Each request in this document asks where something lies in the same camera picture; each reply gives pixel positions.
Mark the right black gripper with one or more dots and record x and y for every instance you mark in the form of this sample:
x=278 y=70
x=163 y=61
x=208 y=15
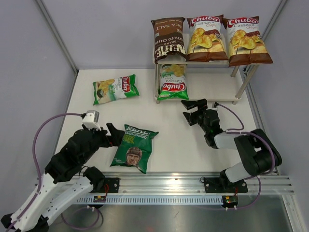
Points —
x=202 y=105

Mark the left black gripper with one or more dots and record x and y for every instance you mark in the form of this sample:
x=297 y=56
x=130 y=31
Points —
x=116 y=137

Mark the green Real chips bag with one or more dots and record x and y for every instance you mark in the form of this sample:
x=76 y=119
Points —
x=135 y=148

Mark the green Chuba bag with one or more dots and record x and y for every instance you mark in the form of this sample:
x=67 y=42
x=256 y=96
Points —
x=173 y=82
x=115 y=89

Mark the brown Chuba bag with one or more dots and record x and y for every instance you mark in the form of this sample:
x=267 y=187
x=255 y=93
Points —
x=245 y=43
x=206 y=43

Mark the brown Kettle sea salt bag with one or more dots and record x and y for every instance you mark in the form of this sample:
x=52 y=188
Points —
x=168 y=38

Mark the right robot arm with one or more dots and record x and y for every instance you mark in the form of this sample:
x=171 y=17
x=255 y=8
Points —
x=257 y=153

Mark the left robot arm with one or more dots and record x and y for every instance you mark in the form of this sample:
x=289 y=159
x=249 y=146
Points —
x=45 y=203

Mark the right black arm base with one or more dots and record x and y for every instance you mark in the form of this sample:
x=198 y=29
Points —
x=213 y=185

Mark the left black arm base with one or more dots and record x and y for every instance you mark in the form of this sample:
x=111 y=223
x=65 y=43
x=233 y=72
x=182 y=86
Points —
x=111 y=185

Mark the white two-tier shelf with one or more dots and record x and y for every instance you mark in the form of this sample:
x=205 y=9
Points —
x=213 y=80

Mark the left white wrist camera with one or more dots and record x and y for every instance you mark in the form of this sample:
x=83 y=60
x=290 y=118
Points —
x=90 y=120

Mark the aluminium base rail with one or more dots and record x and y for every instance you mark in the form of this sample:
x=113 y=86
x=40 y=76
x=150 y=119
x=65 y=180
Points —
x=177 y=189

